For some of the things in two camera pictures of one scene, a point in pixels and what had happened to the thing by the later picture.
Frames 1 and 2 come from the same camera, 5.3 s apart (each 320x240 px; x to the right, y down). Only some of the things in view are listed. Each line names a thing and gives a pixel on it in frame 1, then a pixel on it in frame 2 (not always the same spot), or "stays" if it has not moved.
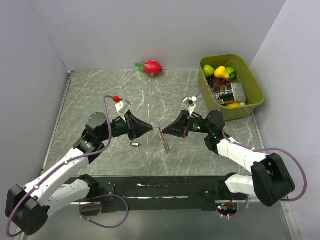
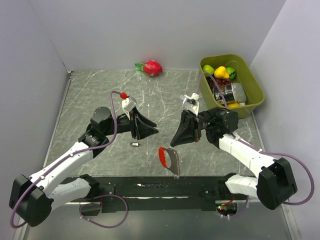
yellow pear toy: (220, 72) stays
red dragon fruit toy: (152, 68) stays
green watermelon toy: (231, 72) stays
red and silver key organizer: (166, 146) -> (174, 167)
